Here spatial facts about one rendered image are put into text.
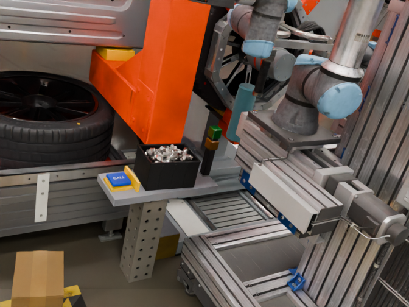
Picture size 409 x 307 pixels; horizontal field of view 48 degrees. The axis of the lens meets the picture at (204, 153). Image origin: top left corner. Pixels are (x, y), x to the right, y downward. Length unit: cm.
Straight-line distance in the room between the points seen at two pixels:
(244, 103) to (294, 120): 60
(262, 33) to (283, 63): 87
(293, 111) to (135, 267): 90
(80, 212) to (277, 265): 83
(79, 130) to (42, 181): 25
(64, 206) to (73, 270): 26
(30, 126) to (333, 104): 114
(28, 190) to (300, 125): 102
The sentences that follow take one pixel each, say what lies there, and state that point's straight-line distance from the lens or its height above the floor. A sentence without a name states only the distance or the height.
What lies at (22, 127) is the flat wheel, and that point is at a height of 50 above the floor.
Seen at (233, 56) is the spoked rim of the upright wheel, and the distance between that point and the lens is 219.
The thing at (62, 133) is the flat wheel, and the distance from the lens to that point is 187.
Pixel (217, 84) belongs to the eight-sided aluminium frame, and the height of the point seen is 71.
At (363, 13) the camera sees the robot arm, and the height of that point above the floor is 122.
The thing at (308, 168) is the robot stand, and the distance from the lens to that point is 141.
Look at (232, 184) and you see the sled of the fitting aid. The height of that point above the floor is 14.
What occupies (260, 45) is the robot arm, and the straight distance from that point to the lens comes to 118.
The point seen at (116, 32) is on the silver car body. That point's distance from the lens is 216.
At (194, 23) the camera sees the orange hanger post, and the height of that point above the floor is 101.
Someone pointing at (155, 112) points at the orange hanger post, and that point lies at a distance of 174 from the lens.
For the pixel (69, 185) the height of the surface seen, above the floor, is 32.
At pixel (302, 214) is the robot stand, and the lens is 127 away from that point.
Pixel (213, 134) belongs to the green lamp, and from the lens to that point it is 173.
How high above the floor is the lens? 134
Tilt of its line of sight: 26 degrees down
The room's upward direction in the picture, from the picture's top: 14 degrees clockwise
